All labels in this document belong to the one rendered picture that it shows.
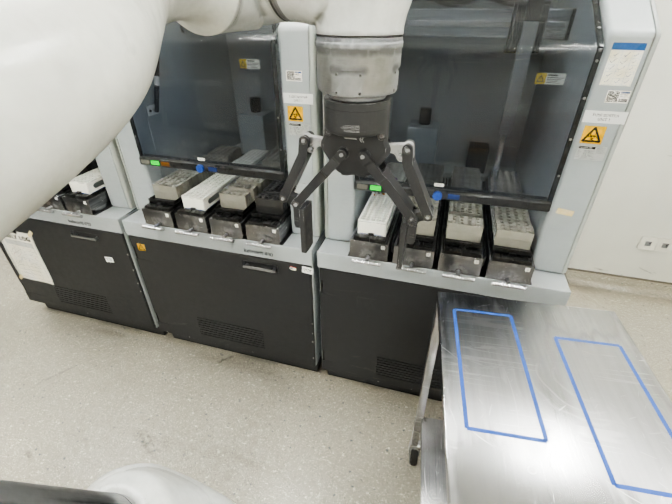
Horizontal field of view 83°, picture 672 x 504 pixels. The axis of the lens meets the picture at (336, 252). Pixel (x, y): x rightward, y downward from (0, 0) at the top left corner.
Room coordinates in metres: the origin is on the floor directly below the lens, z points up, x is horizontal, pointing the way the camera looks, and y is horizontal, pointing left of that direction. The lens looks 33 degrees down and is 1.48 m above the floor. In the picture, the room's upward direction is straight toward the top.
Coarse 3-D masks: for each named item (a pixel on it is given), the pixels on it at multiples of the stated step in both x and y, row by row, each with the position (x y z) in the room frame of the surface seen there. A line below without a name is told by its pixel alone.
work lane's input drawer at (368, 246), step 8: (392, 224) 1.23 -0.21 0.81; (392, 232) 1.18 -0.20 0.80; (352, 240) 1.13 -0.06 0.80; (360, 240) 1.13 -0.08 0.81; (368, 240) 1.12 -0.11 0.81; (376, 240) 1.11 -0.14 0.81; (384, 240) 1.11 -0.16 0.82; (392, 240) 1.19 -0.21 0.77; (352, 248) 1.13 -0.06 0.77; (360, 248) 1.12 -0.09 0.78; (368, 248) 1.11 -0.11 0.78; (376, 248) 1.11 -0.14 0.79; (384, 248) 1.10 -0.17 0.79; (352, 256) 1.13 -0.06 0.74; (360, 256) 1.12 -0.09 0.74; (368, 256) 1.11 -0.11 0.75; (376, 256) 1.10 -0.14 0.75; (384, 256) 1.10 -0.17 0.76; (368, 264) 1.07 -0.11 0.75; (376, 264) 1.06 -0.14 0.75
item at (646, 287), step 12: (576, 276) 1.95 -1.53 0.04; (588, 276) 1.93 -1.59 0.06; (600, 276) 1.91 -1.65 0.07; (612, 276) 1.89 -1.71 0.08; (624, 276) 1.88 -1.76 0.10; (600, 288) 1.88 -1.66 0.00; (612, 288) 1.87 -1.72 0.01; (624, 288) 1.86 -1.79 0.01; (636, 288) 1.85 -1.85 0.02; (648, 288) 1.84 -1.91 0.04; (660, 288) 1.82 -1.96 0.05
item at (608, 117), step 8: (592, 112) 1.04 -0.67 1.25; (600, 112) 1.04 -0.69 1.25; (608, 112) 1.03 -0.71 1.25; (616, 112) 1.03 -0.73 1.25; (624, 112) 1.02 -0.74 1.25; (584, 120) 1.04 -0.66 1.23; (592, 120) 1.04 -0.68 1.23; (600, 120) 1.03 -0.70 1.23; (608, 120) 1.03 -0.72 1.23; (616, 120) 1.02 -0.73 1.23; (624, 120) 1.02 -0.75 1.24
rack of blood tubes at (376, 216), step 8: (376, 192) 1.40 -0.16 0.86; (368, 200) 1.32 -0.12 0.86; (376, 200) 1.32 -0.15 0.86; (384, 200) 1.32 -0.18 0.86; (368, 208) 1.25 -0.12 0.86; (376, 208) 1.26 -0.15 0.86; (384, 208) 1.26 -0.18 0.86; (392, 208) 1.26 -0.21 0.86; (360, 216) 1.19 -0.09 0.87; (368, 216) 1.20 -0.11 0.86; (376, 216) 1.19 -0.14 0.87; (384, 216) 1.20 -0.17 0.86; (392, 216) 1.28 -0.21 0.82; (360, 224) 1.16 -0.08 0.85; (368, 224) 1.15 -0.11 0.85; (376, 224) 1.14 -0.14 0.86; (384, 224) 1.14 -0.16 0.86; (360, 232) 1.16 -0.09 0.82; (368, 232) 1.15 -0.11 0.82; (376, 232) 1.14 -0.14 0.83; (384, 232) 1.14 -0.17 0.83
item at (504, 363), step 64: (448, 320) 0.71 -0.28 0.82; (512, 320) 0.71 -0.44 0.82; (576, 320) 0.71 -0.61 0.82; (448, 384) 0.52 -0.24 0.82; (512, 384) 0.52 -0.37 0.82; (576, 384) 0.52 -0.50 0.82; (640, 384) 0.52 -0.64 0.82; (448, 448) 0.38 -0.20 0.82; (512, 448) 0.38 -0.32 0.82; (576, 448) 0.38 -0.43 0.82; (640, 448) 0.38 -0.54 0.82
